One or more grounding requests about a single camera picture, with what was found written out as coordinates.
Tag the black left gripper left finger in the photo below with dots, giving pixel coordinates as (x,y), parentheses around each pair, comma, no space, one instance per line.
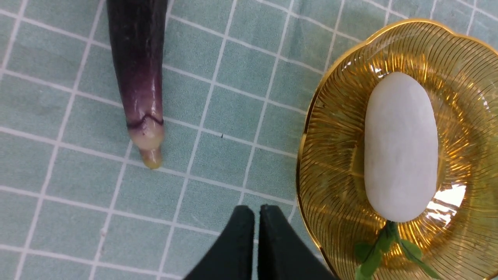
(231,256)

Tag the purple eggplant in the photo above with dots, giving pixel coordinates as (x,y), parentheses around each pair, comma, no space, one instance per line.
(136,29)

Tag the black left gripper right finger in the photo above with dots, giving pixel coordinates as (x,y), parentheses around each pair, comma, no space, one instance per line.
(281,253)

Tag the amber glass plate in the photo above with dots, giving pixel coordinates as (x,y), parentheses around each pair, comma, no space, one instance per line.
(457,233)

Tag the white radish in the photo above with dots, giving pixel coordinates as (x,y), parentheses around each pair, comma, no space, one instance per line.
(400,166)

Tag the green checkered tablecloth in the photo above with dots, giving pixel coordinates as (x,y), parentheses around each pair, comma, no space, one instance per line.
(77,203)

